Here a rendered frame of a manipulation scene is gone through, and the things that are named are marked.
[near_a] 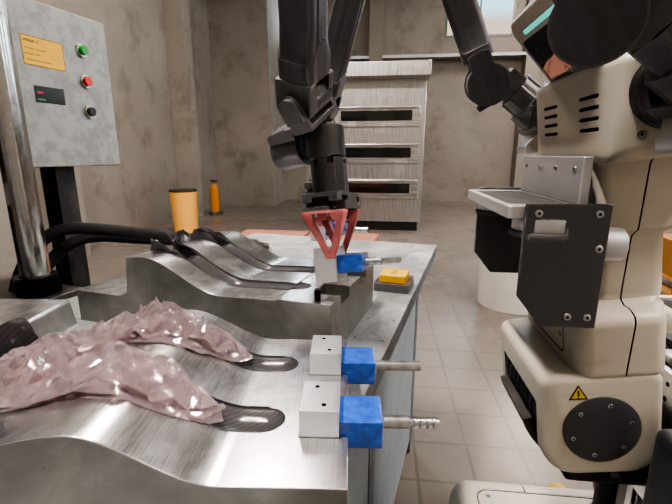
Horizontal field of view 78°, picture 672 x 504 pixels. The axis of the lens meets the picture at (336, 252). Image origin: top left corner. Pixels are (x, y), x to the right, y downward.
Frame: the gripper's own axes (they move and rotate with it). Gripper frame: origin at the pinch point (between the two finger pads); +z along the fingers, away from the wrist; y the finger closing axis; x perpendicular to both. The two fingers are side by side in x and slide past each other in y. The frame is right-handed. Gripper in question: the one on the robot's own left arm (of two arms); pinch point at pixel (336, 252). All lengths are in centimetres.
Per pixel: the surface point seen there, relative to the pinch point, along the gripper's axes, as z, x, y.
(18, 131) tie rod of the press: -30, -69, -1
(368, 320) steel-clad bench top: 14.0, 1.1, -12.1
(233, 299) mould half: 6.1, -15.6, 6.1
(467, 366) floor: 76, 12, -163
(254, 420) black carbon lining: 14.3, -0.3, 27.6
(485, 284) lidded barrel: 47, 24, -257
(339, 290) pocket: 6.7, -1.1, -3.4
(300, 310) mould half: 8.0, -4.3, 6.0
